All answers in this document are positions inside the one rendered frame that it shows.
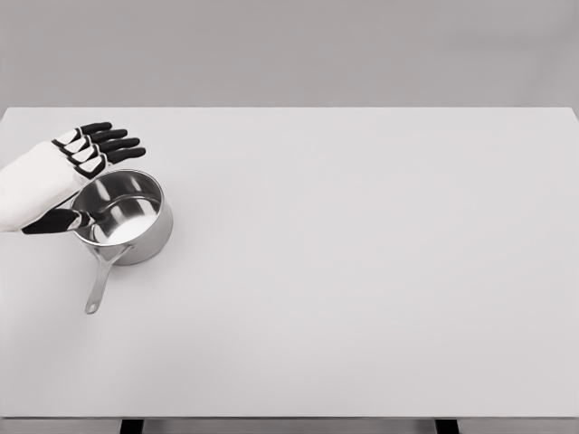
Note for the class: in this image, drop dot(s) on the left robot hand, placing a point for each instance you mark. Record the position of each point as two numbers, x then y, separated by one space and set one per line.
40 176

